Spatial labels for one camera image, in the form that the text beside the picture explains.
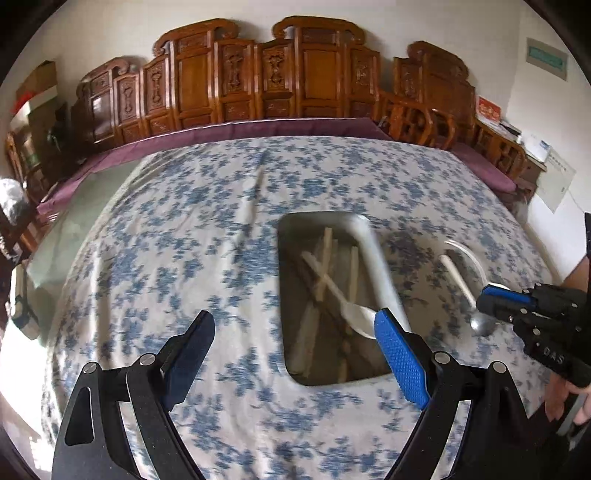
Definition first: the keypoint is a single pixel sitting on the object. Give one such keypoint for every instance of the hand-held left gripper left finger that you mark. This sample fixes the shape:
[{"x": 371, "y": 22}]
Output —
[{"x": 189, "y": 355}]

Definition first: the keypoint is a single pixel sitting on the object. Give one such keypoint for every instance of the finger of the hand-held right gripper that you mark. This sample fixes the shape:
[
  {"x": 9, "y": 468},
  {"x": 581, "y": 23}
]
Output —
[
  {"x": 512, "y": 297},
  {"x": 501, "y": 311}
]

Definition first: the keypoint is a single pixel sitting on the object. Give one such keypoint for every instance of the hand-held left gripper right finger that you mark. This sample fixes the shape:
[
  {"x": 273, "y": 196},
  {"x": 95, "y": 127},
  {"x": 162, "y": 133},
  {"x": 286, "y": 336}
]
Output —
[{"x": 399, "y": 355}]

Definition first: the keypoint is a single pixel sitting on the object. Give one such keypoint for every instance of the metal spoon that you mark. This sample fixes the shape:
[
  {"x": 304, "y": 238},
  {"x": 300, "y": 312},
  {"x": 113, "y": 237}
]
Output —
[{"x": 482, "y": 323}]

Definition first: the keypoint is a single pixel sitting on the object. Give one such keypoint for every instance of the white ceramic spoon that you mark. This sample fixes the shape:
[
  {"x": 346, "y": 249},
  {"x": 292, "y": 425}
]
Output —
[{"x": 473, "y": 261}]

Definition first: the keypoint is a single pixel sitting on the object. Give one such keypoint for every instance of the white plastic spoon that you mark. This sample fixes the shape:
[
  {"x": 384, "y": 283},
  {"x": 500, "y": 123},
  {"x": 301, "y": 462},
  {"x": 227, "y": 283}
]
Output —
[{"x": 360, "y": 318}]

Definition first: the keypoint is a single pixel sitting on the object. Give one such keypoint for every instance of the rectangular metal tin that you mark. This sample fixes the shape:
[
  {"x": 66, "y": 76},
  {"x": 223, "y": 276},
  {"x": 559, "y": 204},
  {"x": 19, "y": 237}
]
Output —
[{"x": 369, "y": 244}]

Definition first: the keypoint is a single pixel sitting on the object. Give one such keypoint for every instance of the person's right forearm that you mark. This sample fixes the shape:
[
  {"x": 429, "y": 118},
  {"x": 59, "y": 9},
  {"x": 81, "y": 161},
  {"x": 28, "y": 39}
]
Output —
[{"x": 579, "y": 277}]

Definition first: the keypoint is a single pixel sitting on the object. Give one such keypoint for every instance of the person's right hand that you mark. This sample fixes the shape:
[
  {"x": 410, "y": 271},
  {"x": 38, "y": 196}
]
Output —
[{"x": 558, "y": 397}]

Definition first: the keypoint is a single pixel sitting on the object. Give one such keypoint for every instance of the blue floral tablecloth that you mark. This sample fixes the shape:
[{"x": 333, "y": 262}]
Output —
[{"x": 184, "y": 230}]

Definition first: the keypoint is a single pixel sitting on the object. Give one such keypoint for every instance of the wooden side table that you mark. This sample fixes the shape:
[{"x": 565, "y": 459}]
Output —
[{"x": 531, "y": 170}]

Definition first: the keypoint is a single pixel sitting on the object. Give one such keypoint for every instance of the small purple seat cushion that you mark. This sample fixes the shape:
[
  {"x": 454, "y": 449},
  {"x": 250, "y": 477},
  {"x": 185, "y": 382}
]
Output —
[{"x": 485, "y": 168}]

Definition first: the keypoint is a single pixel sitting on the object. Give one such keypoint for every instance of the white telephone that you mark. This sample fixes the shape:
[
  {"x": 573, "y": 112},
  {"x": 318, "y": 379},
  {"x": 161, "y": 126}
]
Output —
[{"x": 538, "y": 147}]

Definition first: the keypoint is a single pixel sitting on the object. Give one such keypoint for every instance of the yellow black block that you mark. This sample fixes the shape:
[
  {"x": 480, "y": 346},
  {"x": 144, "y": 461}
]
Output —
[{"x": 23, "y": 304}]

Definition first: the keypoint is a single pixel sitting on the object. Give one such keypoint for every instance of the red card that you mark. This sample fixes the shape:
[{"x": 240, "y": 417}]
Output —
[{"x": 488, "y": 110}]

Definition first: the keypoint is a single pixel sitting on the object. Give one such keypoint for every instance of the long purple seat cushion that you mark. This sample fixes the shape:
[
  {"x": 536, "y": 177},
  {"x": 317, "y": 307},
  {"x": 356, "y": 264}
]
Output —
[{"x": 231, "y": 131}]

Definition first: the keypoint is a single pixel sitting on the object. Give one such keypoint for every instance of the carved wooden armchair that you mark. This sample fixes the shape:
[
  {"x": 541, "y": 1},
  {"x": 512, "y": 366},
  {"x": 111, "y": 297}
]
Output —
[{"x": 429, "y": 83}]

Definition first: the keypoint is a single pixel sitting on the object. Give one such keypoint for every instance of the white plastic bag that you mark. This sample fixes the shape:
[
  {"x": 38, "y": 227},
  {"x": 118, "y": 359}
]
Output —
[{"x": 11, "y": 201}]

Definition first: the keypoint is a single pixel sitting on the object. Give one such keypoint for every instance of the wooden dining chair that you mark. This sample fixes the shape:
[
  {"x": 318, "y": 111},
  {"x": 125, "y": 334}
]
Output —
[{"x": 18, "y": 157}]

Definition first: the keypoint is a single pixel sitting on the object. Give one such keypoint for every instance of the dark wooden cabinet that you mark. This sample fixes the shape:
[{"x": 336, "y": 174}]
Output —
[{"x": 46, "y": 124}]

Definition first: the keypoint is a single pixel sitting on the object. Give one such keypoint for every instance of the carved wooden sofa bench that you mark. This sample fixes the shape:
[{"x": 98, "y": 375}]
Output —
[{"x": 258, "y": 78}]

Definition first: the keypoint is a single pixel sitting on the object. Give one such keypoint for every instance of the brown cardboard box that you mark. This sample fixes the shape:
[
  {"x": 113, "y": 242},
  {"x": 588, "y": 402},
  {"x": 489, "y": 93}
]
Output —
[{"x": 39, "y": 81}]

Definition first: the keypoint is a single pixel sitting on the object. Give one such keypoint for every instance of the white wall panel box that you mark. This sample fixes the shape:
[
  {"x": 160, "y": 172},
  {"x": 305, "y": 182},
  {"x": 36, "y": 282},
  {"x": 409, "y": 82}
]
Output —
[{"x": 558, "y": 182}]

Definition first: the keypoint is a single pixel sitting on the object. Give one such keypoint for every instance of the green wall sign box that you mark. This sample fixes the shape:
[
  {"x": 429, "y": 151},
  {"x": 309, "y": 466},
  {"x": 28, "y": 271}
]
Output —
[{"x": 547, "y": 59}]

